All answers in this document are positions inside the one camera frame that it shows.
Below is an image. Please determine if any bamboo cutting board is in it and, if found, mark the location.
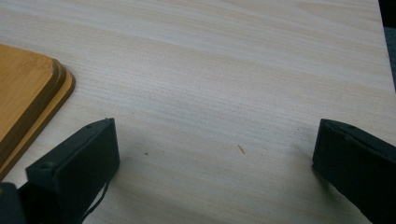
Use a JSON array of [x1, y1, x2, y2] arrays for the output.
[[0, 44, 77, 182]]

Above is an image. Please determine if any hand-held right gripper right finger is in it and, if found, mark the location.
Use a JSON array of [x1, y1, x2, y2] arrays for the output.
[[312, 118, 396, 224]]

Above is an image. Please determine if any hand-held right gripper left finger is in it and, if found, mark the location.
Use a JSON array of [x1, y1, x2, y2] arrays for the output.
[[18, 118, 121, 224]]

